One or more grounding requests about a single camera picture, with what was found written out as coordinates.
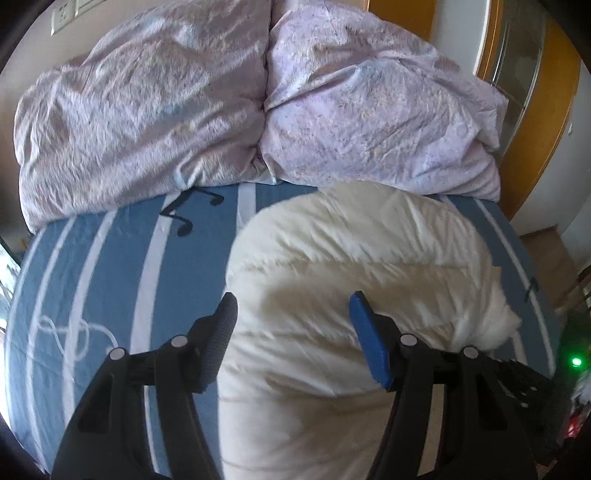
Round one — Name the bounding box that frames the left pink floral pillow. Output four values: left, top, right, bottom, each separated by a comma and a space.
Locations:
14, 0, 274, 232

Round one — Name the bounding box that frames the white wall socket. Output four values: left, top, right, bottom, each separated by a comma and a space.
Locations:
51, 2, 77, 36

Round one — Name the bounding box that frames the lilac crumpled duvet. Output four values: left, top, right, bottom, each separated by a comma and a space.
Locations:
259, 0, 507, 202

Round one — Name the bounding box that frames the window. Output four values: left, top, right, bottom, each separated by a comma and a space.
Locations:
0, 237, 21, 324

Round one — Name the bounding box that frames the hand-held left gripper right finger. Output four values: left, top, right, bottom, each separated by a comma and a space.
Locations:
348, 291, 539, 480

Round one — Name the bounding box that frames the cream puffer jacket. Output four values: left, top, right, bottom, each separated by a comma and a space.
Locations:
217, 181, 522, 480

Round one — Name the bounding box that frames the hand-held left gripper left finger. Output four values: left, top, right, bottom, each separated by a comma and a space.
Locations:
51, 292, 239, 480

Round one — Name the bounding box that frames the blue striped bed sheet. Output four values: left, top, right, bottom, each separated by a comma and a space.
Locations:
7, 182, 563, 480

